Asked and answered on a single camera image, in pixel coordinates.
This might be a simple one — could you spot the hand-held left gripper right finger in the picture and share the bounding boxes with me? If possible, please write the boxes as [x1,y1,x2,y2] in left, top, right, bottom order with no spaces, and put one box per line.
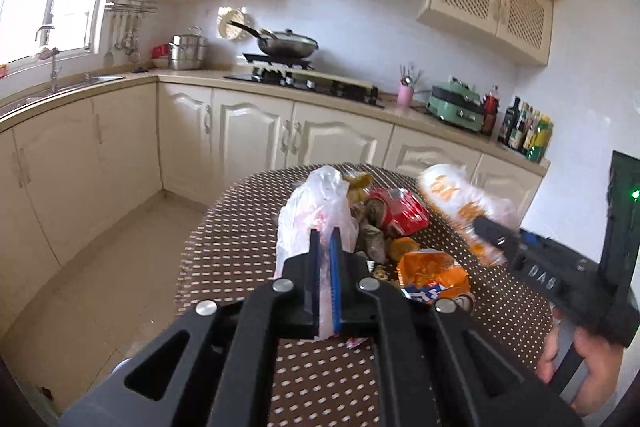
[330,228,585,427]

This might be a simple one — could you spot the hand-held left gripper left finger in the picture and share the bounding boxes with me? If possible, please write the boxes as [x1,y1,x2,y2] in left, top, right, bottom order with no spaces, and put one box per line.
[59,229,322,427]

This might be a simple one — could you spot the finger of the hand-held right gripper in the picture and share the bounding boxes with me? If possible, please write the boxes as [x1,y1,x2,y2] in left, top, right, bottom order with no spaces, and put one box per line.
[473,214,532,266]

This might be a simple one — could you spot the clear bag with orange print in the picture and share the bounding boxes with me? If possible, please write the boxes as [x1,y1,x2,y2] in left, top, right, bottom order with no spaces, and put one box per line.
[417,163,522,267]

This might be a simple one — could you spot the white plastic bag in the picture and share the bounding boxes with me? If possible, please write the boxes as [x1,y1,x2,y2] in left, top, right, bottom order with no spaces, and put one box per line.
[275,165,361,349]

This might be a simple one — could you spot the person's right hand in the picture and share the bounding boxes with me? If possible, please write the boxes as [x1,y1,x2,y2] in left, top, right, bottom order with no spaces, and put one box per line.
[538,319,626,416]

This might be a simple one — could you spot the crumpled grey wrapper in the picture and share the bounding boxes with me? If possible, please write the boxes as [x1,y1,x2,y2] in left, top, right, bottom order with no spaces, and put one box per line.
[352,201,396,263]

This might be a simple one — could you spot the orange snack packet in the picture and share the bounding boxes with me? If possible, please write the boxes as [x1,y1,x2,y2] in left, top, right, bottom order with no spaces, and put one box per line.
[396,248,471,306]

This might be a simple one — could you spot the orange peel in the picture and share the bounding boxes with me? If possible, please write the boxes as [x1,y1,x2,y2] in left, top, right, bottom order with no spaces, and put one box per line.
[389,237,421,261]

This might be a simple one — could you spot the red snack packet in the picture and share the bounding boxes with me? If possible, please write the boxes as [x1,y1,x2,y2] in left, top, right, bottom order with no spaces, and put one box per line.
[369,187,431,238]

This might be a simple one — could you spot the brown dotted round table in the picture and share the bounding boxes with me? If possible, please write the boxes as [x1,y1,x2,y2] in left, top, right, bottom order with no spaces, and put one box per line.
[174,163,557,427]

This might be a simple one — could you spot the yellow snack packet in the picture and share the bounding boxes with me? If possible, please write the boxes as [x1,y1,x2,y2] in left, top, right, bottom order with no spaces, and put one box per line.
[344,171,374,204]

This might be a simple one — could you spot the yellow green bottle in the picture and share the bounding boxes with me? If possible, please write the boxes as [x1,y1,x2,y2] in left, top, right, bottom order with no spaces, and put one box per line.
[527,114,554,163]

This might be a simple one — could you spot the brown sauce bottle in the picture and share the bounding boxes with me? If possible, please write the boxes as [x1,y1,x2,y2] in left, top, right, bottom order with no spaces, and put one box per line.
[515,102,534,153]

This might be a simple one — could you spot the dark glass bottle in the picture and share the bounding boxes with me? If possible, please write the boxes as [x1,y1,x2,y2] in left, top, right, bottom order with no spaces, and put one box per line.
[499,95,522,148]

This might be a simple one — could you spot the red cap dark bottle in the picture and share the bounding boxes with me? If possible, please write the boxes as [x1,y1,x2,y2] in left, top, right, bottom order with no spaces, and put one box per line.
[480,84,501,137]

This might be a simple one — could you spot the green electric cooker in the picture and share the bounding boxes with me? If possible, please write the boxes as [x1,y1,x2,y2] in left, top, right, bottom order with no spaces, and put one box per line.
[425,76,486,132]

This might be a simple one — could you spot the cream base cabinets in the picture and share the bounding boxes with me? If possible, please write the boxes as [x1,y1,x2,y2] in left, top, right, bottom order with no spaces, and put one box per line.
[0,74,552,338]

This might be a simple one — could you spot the black gas stove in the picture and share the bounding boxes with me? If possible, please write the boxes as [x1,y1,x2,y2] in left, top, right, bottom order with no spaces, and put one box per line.
[223,51,386,108]

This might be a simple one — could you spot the black wok with lid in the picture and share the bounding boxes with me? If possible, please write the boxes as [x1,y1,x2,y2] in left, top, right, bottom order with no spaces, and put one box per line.
[228,20,321,59]

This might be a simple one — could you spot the stacked steel pot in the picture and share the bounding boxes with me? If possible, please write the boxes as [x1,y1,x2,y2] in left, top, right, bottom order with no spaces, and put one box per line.
[167,26,209,72]

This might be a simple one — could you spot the round pale plate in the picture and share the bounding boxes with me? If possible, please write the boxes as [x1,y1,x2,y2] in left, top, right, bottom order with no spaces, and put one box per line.
[217,7,251,40]

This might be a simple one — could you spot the steel sink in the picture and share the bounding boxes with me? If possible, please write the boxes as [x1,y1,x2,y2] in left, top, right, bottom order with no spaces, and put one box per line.
[0,74,126,108]

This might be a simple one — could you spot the chrome faucet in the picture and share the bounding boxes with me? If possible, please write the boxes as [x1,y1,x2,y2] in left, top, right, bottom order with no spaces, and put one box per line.
[34,25,64,93]

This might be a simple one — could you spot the large lattice wall cabinet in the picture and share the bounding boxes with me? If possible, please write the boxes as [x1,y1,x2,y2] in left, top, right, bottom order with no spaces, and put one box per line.
[417,0,566,67]

